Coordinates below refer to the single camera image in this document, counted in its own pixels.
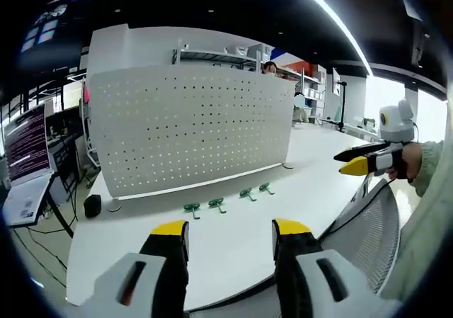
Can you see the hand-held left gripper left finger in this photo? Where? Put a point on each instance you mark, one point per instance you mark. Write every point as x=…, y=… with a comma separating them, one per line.
x=155, y=282

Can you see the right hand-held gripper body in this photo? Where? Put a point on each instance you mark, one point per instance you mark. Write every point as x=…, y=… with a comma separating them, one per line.
x=396, y=126

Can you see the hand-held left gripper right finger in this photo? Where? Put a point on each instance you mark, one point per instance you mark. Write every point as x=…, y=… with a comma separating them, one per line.
x=311, y=282

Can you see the white perforated mounting plate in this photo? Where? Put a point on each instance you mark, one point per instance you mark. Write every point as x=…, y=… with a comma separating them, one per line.
x=191, y=126

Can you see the person's right hand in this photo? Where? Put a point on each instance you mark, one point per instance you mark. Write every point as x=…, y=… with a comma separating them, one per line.
x=412, y=162

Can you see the black tripod stand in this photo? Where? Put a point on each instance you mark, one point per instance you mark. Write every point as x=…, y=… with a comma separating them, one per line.
x=341, y=102

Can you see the grey mesh office chair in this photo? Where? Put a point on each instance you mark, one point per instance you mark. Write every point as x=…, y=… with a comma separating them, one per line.
x=368, y=233

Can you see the white storage shelf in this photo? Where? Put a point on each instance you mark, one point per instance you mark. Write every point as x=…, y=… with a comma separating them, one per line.
x=311, y=84

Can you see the person's pale green clothing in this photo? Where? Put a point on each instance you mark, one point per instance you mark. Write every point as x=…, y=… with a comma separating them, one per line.
x=421, y=247

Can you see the ceiling light strip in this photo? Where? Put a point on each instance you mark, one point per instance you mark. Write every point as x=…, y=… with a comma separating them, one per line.
x=339, y=20

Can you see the metal storage shelf rack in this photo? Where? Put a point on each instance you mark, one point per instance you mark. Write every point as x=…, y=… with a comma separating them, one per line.
x=216, y=57

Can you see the open laptop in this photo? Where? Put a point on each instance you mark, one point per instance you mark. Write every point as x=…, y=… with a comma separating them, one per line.
x=28, y=148

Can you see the white partition wall panel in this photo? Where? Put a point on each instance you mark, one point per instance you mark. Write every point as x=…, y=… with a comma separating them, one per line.
x=148, y=49

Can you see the wall display screens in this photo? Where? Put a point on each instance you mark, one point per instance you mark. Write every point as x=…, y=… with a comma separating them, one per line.
x=44, y=31

